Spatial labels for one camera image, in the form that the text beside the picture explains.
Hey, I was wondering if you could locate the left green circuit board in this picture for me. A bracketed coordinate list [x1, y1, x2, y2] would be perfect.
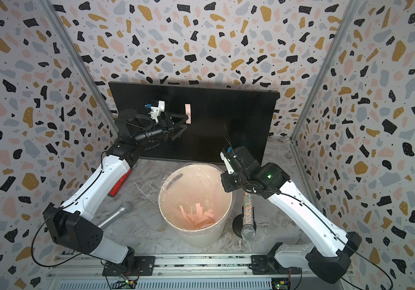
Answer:
[110, 278, 138, 290]

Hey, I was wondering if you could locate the discarded pink notes pile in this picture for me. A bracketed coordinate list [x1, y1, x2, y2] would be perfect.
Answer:
[179, 203, 216, 230]

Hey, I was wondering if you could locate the red glitter microphone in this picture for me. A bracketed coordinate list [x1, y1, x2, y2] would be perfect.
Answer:
[108, 169, 133, 198]

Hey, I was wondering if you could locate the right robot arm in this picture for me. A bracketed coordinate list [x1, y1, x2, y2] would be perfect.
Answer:
[220, 146, 362, 284]

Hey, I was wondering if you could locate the cream waste bin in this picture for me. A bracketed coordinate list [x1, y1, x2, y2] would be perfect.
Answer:
[158, 164, 234, 249]

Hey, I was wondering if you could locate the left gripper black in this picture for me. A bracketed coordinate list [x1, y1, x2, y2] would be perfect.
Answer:
[133, 114, 188, 148]

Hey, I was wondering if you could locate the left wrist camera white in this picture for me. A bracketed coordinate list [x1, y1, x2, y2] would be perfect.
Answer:
[145, 100, 165, 123]

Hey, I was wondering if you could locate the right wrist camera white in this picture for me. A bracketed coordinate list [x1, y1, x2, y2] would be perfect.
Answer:
[220, 147, 234, 175]

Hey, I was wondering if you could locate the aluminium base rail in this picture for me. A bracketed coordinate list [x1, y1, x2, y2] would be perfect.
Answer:
[44, 254, 356, 290]

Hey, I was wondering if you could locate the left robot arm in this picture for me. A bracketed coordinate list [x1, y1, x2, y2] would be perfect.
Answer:
[44, 108, 189, 276]

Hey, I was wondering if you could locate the right green circuit board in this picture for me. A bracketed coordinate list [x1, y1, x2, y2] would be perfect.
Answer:
[271, 278, 291, 290]

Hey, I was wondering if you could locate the silver glitter microphone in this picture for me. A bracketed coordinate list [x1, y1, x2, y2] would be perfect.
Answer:
[241, 192, 256, 242]

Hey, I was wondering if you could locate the green circuit board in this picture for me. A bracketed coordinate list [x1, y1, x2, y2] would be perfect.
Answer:
[110, 278, 138, 290]
[271, 278, 291, 290]

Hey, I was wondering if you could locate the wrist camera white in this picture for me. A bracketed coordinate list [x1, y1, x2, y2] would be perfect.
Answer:
[220, 147, 234, 175]
[145, 100, 165, 123]

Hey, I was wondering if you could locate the black flat monitor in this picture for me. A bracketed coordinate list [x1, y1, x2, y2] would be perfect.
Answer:
[109, 82, 279, 164]

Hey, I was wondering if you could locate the silver grey microphone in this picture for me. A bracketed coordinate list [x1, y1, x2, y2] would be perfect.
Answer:
[97, 202, 133, 230]

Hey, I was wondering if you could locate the black round microphone stand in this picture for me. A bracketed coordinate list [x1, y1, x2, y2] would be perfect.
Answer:
[232, 214, 256, 241]

